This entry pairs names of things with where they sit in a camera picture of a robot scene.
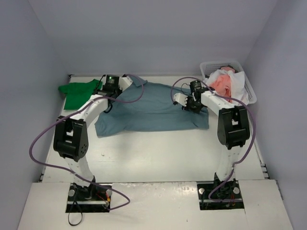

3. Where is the green t shirt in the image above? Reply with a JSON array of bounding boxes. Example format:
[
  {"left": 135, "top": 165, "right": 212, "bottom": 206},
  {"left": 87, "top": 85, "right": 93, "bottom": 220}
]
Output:
[{"left": 58, "top": 79, "right": 102, "bottom": 110}]

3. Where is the grey-blue t shirt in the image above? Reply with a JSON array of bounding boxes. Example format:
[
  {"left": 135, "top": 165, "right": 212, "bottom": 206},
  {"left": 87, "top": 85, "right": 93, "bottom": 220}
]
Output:
[{"left": 94, "top": 77, "right": 209, "bottom": 137}]

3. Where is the white laundry basket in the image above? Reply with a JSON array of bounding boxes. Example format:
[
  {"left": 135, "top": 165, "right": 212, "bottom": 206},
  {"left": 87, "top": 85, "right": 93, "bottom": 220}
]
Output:
[{"left": 200, "top": 59, "right": 257, "bottom": 104}]

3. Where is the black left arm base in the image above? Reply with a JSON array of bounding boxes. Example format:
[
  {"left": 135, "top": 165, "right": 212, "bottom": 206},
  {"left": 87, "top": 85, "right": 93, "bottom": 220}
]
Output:
[{"left": 65, "top": 184, "right": 112, "bottom": 213}]

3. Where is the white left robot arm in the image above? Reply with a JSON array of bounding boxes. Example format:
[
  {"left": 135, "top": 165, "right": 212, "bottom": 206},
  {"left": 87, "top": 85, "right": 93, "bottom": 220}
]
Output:
[{"left": 53, "top": 75, "right": 133, "bottom": 201}]

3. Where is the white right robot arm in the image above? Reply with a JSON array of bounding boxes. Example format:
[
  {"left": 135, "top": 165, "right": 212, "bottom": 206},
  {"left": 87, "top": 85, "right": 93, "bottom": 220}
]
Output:
[{"left": 182, "top": 80, "right": 250, "bottom": 197}]

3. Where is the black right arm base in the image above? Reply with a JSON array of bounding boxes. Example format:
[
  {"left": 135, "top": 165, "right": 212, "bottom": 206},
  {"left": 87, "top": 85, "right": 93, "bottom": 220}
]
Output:
[{"left": 197, "top": 180, "right": 245, "bottom": 211}]

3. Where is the pink t shirt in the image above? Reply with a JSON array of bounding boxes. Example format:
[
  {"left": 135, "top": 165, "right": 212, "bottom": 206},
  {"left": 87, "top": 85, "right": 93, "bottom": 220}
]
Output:
[{"left": 206, "top": 66, "right": 250, "bottom": 101}]

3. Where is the white t shirt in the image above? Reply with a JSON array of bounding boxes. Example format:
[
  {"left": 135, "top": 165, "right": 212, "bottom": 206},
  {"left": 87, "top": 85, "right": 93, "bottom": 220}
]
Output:
[{"left": 206, "top": 69, "right": 250, "bottom": 107}]

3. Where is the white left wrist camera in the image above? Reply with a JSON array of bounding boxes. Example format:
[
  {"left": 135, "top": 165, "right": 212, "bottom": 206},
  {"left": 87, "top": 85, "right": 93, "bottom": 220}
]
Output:
[{"left": 119, "top": 76, "right": 133, "bottom": 91}]

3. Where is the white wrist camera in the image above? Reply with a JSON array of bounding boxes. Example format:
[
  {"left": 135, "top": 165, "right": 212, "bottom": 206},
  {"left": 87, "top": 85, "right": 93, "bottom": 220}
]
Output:
[
  {"left": 172, "top": 93, "right": 191, "bottom": 107},
  {"left": 119, "top": 76, "right": 133, "bottom": 91}
]

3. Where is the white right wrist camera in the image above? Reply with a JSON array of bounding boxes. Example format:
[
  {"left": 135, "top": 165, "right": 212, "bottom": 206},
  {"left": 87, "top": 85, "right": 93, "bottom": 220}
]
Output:
[{"left": 172, "top": 93, "right": 191, "bottom": 107}]

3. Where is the black loop cable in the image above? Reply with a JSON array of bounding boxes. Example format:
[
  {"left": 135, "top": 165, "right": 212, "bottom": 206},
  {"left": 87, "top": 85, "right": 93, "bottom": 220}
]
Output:
[{"left": 67, "top": 201, "right": 84, "bottom": 226}]

